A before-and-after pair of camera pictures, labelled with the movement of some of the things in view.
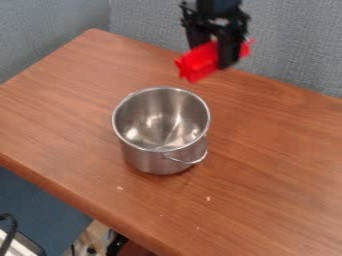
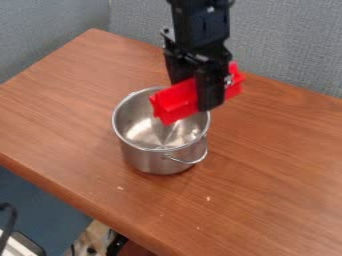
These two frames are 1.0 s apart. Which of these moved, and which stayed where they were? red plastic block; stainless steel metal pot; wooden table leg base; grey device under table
Moved: red plastic block
Stayed: wooden table leg base; stainless steel metal pot; grey device under table
